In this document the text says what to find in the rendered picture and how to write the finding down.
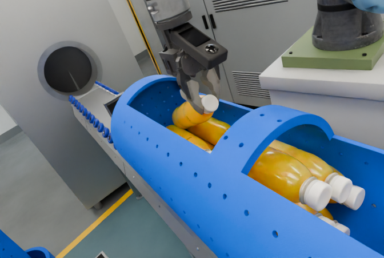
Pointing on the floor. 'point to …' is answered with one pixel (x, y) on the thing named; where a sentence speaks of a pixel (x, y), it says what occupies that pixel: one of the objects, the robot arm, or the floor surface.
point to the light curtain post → (141, 17)
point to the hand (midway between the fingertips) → (210, 104)
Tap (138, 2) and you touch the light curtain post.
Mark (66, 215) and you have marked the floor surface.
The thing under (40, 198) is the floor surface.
